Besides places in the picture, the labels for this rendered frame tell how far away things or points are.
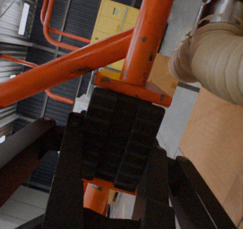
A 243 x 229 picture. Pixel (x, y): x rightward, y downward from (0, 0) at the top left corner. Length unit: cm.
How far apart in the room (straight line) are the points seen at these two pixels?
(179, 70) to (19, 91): 15
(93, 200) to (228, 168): 14
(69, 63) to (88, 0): 1102
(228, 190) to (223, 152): 4
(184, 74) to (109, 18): 740
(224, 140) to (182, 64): 11
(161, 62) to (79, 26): 957
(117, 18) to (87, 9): 378
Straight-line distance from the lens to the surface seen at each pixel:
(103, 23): 757
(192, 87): 203
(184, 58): 19
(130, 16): 758
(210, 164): 27
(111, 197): 739
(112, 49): 17
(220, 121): 28
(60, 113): 1157
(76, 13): 1116
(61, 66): 17
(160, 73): 166
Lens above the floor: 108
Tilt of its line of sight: 3 degrees down
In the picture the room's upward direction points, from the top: 73 degrees counter-clockwise
